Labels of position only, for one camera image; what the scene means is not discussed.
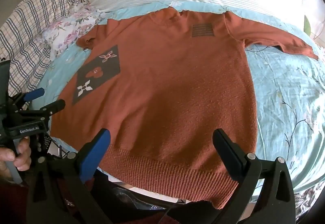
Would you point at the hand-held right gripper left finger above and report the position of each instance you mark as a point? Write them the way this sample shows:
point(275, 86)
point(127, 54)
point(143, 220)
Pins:
point(97, 154)

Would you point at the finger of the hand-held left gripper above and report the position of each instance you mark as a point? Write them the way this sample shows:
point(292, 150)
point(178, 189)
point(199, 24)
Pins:
point(34, 94)
point(54, 106)

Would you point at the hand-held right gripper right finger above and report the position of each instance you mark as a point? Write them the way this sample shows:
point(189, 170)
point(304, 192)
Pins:
point(228, 153)

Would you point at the orange knit sweater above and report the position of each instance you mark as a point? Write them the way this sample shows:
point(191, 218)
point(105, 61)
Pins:
point(165, 92)

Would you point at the person's left hand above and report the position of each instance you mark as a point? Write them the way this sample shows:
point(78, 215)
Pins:
point(23, 154)

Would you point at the plaid cloth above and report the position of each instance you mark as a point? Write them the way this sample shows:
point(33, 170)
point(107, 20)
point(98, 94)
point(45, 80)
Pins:
point(30, 23)

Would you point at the dark red cloth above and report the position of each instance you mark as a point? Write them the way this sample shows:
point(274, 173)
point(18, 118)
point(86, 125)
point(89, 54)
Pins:
point(14, 202)

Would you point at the pink floral cloth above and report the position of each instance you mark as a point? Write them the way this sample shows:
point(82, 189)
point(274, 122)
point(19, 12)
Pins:
point(73, 26)

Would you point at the light blue floral bed sheet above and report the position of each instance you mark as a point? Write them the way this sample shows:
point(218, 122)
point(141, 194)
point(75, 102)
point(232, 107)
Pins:
point(281, 92)

